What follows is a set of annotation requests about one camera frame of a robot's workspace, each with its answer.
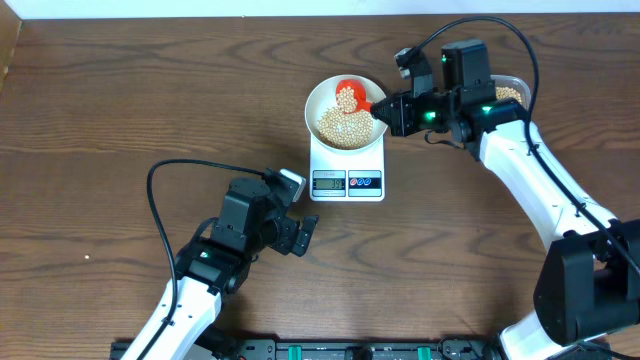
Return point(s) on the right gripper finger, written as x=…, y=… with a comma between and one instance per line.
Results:
x=382, y=114
x=385, y=105

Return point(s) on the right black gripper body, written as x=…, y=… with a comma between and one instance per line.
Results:
x=428, y=112

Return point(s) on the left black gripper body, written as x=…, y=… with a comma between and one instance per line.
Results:
x=277, y=235

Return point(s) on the red measuring scoop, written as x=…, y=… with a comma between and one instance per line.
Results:
x=351, y=97

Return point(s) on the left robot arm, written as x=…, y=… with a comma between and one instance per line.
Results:
x=216, y=261

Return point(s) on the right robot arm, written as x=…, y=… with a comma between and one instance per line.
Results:
x=589, y=283

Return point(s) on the soybeans in bowl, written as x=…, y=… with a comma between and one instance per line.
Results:
x=345, y=131

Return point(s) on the white round bowl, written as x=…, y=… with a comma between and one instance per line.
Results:
x=323, y=97

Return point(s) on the white kitchen scale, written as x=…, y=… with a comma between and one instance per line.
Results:
x=347, y=175

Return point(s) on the pile of soybeans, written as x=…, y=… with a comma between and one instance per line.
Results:
x=505, y=92

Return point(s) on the clear plastic container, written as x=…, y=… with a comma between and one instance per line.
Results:
x=517, y=83

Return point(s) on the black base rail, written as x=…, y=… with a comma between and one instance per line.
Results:
x=214, y=345

